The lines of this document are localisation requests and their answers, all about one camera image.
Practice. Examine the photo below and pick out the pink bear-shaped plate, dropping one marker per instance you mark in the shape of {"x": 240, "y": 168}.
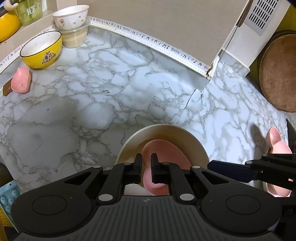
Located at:
{"x": 276, "y": 148}

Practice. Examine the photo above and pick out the cleaver with wooden handle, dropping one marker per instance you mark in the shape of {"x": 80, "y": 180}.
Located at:
{"x": 244, "y": 14}

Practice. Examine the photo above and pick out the yellow ceramic bowl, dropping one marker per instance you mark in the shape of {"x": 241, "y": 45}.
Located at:
{"x": 43, "y": 50}

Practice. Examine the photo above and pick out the brown wooden block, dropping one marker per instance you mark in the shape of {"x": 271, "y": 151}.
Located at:
{"x": 6, "y": 89}

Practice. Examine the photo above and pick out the beige plastic container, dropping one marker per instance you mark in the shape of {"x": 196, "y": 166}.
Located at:
{"x": 77, "y": 37}

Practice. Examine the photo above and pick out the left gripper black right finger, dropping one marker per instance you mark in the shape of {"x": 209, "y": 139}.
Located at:
{"x": 172, "y": 175}

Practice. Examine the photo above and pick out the yellow mug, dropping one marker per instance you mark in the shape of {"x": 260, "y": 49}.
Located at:
{"x": 9, "y": 24}

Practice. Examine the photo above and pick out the blue ice tray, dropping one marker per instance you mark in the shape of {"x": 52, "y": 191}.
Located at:
{"x": 8, "y": 194}

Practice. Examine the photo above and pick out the cream round bowl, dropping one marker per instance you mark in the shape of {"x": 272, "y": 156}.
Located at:
{"x": 180, "y": 137}

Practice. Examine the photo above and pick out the round wooden cutting board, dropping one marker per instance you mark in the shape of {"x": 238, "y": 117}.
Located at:
{"x": 276, "y": 70}

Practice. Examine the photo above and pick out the yellow plastic basket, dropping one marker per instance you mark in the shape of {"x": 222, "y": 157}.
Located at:
{"x": 4, "y": 222}

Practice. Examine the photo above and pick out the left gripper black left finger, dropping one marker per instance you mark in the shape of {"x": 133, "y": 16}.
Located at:
{"x": 121, "y": 175}

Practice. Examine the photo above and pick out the white floral bowl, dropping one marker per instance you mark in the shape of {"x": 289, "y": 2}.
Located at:
{"x": 71, "y": 17}

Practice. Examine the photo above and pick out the green water jug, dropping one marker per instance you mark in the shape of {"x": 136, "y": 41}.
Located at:
{"x": 27, "y": 11}

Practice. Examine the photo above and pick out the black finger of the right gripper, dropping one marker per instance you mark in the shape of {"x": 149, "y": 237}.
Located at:
{"x": 238, "y": 172}
{"x": 279, "y": 157}

